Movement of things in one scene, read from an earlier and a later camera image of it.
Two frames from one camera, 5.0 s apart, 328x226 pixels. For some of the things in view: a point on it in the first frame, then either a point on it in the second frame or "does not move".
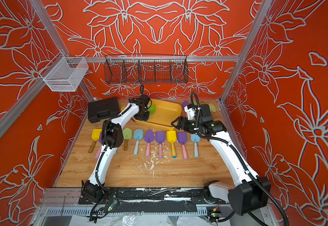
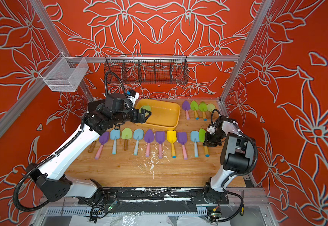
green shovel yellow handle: [152, 109] to [202, 133]
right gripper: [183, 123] to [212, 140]
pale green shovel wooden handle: [212, 108] does not move
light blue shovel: [195, 138] does not move
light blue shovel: [138, 134] does not move
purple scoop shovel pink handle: [100, 141] does not move
